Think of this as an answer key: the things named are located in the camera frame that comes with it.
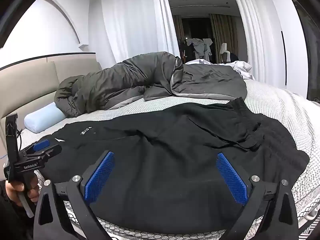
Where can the beige padded headboard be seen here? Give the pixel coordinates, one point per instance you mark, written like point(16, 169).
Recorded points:
point(30, 80)

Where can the brown striped curtain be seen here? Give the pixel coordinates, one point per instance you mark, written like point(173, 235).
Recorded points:
point(222, 27)
point(178, 27)

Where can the white crumpled sheet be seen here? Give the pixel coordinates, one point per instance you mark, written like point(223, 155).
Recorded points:
point(240, 67)

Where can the grey duvet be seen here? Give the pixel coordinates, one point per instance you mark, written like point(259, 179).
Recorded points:
point(112, 85)

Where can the light blue pillow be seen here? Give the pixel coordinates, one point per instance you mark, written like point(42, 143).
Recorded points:
point(42, 118)

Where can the white curtain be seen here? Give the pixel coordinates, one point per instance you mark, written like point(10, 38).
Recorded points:
point(252, 30)
point(130, 25)

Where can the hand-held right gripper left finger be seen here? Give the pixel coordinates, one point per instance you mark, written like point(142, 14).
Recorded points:
point(98, 175)

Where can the person's left hand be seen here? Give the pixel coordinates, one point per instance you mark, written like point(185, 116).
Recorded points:
point(15, 188)

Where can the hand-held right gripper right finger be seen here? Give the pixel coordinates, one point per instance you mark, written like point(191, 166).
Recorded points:
point(232, 180)

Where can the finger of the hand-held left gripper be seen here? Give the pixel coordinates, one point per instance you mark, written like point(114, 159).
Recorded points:
point(41, 145)
point(51, 151)

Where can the bed with honeycomb mattress cover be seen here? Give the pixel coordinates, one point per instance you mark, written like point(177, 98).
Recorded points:
point(275, 97)

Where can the black pants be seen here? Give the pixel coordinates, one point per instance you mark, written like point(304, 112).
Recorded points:
point(162, 155)

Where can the grey clothes on rack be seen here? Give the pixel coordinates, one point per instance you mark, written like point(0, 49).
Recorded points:
point(198, 48)

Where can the white chair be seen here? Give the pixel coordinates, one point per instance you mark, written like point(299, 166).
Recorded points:
point(224, 50)

